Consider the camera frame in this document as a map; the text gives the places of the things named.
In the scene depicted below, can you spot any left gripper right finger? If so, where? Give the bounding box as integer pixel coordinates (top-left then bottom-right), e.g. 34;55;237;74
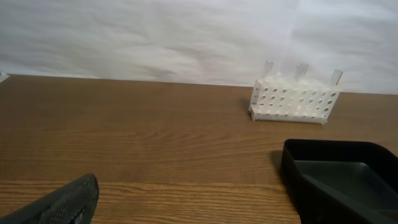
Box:
297;173;398;224

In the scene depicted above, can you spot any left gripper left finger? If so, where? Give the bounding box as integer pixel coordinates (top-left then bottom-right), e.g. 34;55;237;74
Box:
0;173;100;224

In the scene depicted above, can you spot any clear test tube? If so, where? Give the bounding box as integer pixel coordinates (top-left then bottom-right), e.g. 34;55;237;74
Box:
294;63;309;80
330;69;344;86
263;60;274;78

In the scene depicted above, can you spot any black tray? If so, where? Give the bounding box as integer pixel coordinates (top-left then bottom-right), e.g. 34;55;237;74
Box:
280;138;398;224

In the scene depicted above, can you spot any white test tube rack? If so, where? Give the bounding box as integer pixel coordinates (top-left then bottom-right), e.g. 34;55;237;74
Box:
248;75;341;126

